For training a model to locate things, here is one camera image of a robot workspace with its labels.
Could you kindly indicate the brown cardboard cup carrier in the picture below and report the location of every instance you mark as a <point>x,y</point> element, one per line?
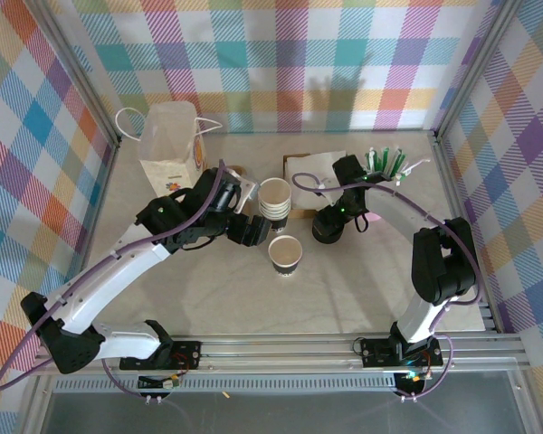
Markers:
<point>237,170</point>

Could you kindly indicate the stack of paper cups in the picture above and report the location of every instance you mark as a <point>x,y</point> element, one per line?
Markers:
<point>275,192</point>

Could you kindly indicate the single paper cup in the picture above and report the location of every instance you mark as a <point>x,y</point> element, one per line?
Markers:
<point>284,253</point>

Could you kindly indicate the white paper gift bag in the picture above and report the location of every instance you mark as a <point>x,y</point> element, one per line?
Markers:
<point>167,135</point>

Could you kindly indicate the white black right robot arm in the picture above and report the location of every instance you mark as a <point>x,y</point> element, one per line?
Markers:
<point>443,262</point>

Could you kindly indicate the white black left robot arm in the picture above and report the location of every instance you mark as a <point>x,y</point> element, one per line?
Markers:
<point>95,289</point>

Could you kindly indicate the stack of black lids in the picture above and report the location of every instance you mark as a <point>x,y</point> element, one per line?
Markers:
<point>326,238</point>

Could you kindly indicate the green wrapped straw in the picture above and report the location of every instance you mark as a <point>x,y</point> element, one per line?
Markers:
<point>370,160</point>
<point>382,158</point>
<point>401,163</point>
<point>393,159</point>

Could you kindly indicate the brown cardboard napkin tray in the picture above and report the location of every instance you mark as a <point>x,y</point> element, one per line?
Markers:
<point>301,213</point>

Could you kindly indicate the stack of white napkins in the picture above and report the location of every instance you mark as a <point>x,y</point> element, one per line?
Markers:
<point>307,167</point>

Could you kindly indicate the small circuit board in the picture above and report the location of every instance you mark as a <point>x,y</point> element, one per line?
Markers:
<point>163,383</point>
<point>412,376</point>

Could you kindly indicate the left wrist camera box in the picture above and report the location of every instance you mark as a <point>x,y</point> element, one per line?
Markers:
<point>246,192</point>

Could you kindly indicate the aluminium side rail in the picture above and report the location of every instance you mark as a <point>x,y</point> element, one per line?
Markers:
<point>450,183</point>
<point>97,203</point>

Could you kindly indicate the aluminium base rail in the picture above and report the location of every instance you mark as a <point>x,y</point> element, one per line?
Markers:
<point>276,355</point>

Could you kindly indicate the aluminium frame post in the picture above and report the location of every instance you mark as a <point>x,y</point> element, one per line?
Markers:
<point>72,77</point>
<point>477,68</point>

